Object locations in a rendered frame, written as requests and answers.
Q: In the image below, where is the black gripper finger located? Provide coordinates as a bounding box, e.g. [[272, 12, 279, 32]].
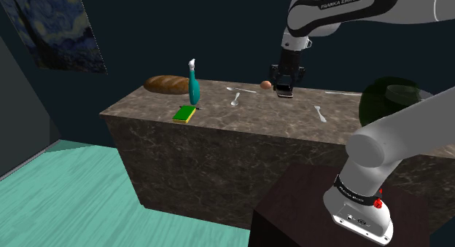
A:
[[268, 63, 283, 92], [292, 66, 306, 88]]

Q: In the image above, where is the black phone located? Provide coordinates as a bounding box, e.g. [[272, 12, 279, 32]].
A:
[[275, 83, 295, 99]]

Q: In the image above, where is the silver knife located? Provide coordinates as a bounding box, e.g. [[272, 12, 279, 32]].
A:
[[324, 90, 362, 97]]

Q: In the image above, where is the long silver spoon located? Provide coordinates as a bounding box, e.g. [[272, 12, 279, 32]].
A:
[[226, 86, 257, 95]]

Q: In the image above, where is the silver fork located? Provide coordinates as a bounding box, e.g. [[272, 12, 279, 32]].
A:
[[314, 105, 327, 124]]

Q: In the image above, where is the dark green round vase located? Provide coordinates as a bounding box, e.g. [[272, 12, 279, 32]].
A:
[[358, 77, 435, 128]]

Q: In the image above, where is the teal bottle with white top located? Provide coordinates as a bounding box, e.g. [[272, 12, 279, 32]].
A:
[[187, 58, 201, 106]]

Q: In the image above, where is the green and yellow sponge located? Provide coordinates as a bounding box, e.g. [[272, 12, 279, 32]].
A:
[[172, 105, 198, 125]]

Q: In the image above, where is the brown bread loaf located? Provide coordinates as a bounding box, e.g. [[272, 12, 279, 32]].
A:
[[143, 74, 191, 95]]

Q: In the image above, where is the dark robot stand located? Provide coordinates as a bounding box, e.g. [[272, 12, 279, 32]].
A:
[[248, 162, 432, 247]]

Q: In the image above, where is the blue starry wall picture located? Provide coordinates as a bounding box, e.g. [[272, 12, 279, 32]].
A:
[[0, 0, 109, 75]]

